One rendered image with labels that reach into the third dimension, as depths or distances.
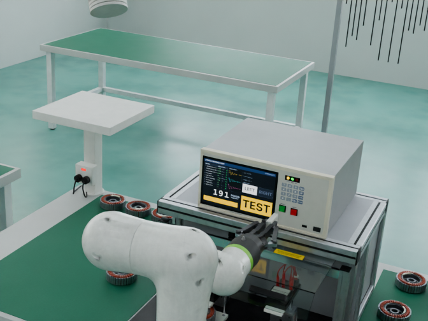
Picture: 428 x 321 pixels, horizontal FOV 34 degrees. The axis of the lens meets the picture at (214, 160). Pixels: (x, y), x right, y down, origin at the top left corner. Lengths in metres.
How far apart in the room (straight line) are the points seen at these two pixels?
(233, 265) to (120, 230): 0.46
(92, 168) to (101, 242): 1.75
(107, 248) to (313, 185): 0.90
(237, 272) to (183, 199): 0.64
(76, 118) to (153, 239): 1.52
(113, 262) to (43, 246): 1.44
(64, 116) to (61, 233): 0.47
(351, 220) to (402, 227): 2.63
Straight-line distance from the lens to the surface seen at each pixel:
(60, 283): 2.61
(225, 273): 1.77
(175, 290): 1.37
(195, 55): 5.88
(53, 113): 2.91
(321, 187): 2.13
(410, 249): 4.68
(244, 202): 2.24
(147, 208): 3.05
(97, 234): 1.42
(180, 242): 1.35
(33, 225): 3.01
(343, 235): 2.24
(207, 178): 2.27
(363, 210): 2.42
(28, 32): 8.58
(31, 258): 2.76
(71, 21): 9.23
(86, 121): 2.81
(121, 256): 1.40
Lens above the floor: 2.12
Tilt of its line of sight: 22 degrees down
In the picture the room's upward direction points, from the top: 4 degrees clockwise
